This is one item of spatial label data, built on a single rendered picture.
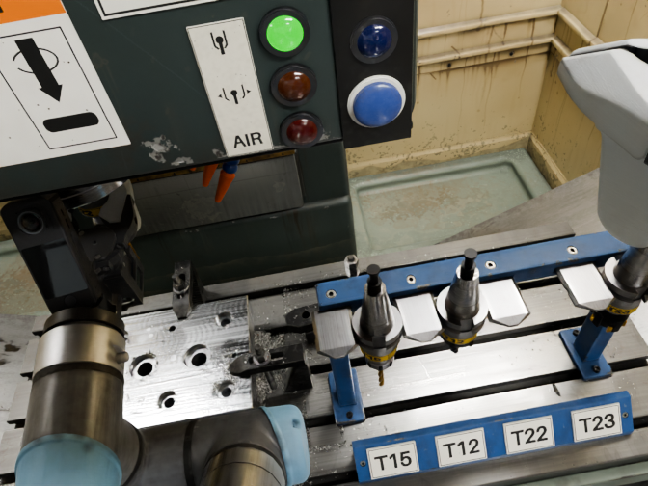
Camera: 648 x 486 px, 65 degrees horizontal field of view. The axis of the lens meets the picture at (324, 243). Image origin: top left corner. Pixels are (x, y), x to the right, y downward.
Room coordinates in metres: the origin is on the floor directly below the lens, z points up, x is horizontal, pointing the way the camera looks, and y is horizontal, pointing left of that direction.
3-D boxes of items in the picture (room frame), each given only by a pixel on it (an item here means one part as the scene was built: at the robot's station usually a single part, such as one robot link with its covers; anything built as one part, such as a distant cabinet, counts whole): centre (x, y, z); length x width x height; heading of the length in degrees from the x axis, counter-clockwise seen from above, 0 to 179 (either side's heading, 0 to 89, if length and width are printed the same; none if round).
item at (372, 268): (0.35, -0.05, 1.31); 0.02 x 0.02 x 0.03
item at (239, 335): (0.48, 0.31, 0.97); 0.29 x 0.23 x 0.05; 91
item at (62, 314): (0.34, 0.24, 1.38); 0.12 x 0.08 x 0.09; 4
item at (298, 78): (0.27, 0.00, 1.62); 0.02 x 0.01 x 0.02; 91
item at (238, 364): (0.45, 0.13, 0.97); 0.13 x 0.03 x 0.15; 91
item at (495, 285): (0.35, -0.21, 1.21); 0.07 x 0.05 x 0.01; 1
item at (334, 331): (0.35, 0.01, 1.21); 0.07 x 0.05 x 0.01; 1
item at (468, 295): (0.35, -0.16, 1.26); 0.04 x 0.04 x 0.07
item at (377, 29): (0.27, -0.05, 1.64); 0.02 x 0.01 x 0.02; 91
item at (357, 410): (0.40, 0.01, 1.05); 0.10 x 0.05 x 0.30; 1
